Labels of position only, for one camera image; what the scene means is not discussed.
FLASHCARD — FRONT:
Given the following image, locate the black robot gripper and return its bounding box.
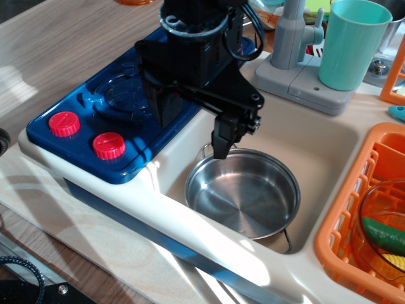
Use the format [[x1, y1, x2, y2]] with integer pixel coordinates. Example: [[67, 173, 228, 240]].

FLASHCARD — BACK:
[[135, 12, 265, 159]]

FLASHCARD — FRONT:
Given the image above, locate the stainless steel pan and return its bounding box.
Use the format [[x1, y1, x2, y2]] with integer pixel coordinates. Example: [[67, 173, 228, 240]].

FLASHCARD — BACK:
[[185, 143, 301, 253]]

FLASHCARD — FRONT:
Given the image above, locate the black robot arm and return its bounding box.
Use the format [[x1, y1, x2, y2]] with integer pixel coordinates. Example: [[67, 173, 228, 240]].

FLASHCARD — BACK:
[[135, 1, 265, 159]]

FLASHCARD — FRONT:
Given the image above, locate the blue toy stove top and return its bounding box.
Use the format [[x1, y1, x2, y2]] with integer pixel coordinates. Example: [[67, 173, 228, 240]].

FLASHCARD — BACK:
[[26, 47, 200, 184]]

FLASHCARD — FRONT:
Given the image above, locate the red stove knob right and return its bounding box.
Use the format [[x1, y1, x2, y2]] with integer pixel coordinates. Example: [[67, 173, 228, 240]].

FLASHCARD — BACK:
[[92, 132, 126, 160]]

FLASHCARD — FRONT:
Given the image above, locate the red stove knob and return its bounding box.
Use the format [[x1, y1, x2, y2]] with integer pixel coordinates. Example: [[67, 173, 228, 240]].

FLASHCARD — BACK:
[[48, 111, 81, 137], [92, 132, 126, 160]]

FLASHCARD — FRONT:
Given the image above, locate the cream toy kitchen sink unit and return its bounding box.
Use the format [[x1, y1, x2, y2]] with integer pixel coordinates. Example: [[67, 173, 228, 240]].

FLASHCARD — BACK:
[[18, 50, 405, 304]]

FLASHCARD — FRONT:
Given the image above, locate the red stove knob left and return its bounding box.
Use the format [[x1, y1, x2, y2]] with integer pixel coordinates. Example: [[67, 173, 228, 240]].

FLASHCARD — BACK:
[[48, 111, 81, 137]]

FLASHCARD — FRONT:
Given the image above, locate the grey toy faucet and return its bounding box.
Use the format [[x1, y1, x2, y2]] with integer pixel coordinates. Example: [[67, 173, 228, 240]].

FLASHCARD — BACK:
[[254, 1, 354, 115]]

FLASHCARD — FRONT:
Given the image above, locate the teal plastic cup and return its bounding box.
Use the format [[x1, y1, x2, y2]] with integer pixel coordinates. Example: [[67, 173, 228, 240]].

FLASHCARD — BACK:
[[319, 1, 392, 91]]

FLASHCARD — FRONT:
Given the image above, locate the orange dish rack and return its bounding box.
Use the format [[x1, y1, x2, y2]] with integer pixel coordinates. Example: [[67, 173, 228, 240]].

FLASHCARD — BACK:
[[315, 123, 404, 303]]

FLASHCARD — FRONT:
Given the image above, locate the clear glass bowl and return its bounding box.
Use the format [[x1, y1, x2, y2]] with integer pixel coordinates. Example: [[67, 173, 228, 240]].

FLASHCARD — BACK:
[[351, 179, 404, 284]]

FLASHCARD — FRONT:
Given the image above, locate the green toy vegetable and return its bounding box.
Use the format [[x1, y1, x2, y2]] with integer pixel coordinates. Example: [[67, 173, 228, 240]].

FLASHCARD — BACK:
[[361, 217, 404, 256]]

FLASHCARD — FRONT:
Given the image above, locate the yellow toy corn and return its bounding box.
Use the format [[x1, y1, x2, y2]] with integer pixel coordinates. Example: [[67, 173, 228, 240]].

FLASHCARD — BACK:
[[371, 253, 404, 281]]

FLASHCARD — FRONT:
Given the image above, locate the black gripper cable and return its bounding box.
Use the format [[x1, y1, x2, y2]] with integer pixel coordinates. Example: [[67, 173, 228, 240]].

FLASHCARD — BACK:
[[221, 0, 266, 61]]

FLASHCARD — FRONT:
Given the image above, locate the teal utensil handle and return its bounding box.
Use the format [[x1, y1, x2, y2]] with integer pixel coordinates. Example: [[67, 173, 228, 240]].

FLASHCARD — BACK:
[[388, 105, 405, 122]]

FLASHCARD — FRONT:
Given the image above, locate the braided blue cable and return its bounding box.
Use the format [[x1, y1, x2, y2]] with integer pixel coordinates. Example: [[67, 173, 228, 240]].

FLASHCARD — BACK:
[[0, 255, 46, 304]]

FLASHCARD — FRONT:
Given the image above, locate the black metal bracket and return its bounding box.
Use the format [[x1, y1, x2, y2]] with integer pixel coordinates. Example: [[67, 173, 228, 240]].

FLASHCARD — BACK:
[[1, 280, 96, 304]]

